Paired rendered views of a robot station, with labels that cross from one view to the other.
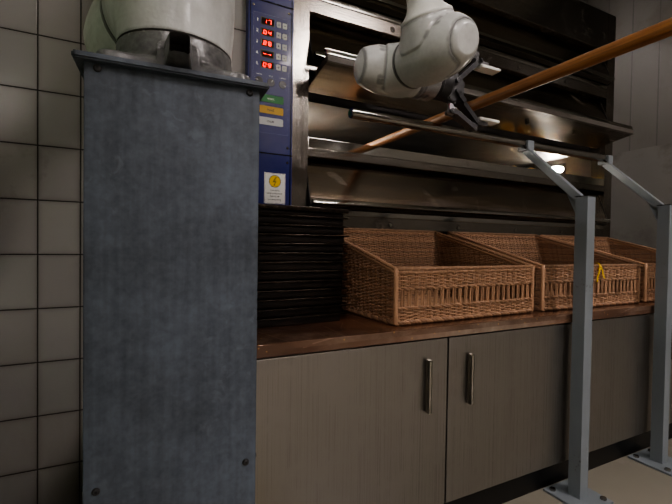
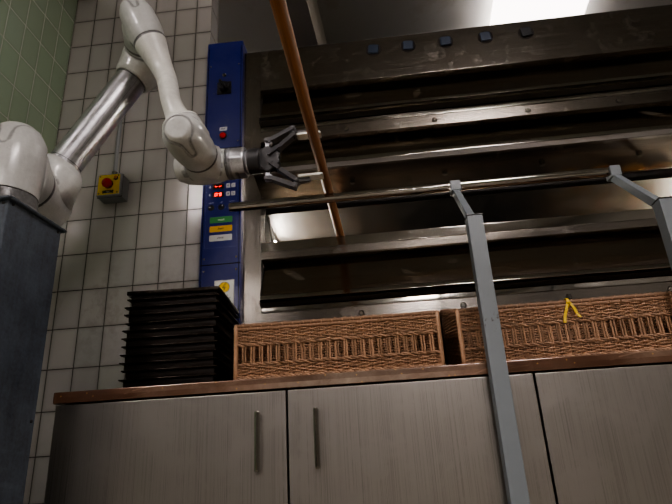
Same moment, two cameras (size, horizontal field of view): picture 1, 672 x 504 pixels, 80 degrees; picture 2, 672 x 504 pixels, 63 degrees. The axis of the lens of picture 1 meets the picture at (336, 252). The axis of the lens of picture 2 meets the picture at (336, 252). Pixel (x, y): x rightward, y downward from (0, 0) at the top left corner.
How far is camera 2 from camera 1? 1.23 m
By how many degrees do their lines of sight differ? 38
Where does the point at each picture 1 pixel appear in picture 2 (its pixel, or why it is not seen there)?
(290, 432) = (108, 472)
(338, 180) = (295, 276)
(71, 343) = not seen: hidden behind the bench
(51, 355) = (44, 451)
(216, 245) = not seen: outside the picture
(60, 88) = (75, 251)
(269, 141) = (219, 254)
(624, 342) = (635, 406)
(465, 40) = (175, 129)
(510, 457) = not seen: outside the picture
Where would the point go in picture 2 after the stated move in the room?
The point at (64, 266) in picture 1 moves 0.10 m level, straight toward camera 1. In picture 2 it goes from (62, 378) to (49, 373)
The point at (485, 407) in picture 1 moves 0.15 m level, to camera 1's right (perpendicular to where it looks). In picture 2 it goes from (347, 478) to (406, 475)
